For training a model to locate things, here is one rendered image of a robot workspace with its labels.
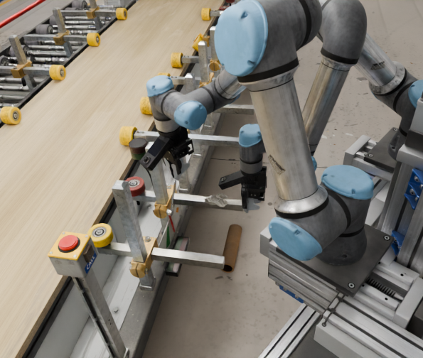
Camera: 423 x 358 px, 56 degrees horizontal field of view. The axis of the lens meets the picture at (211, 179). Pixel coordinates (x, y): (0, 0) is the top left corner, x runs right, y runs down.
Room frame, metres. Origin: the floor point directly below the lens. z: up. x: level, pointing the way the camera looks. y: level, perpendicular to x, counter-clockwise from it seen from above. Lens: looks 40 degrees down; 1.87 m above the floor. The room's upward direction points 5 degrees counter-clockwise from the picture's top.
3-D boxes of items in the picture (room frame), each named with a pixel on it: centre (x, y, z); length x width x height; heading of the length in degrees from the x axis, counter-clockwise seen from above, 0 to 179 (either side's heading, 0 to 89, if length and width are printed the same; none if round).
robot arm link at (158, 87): (1.02, 0.12, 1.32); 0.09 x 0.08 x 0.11; 37
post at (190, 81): (1.56, 0.05, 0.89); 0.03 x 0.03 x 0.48; 75
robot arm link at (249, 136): (1.03, -0.14, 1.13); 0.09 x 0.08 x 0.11; 104
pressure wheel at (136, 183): (1.15, 0.29, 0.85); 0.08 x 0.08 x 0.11
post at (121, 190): (0.84, 0.25, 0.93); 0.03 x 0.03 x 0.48; 75
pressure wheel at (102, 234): (0.92, 0.38, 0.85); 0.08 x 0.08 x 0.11
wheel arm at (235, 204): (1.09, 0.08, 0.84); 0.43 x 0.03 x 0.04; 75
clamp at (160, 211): (1.10, 0.18, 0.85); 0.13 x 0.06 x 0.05; 165
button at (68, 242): (0.59, 0.32, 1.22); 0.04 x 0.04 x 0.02
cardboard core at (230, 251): (1.52, -0.08, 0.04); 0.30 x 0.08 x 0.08; 165
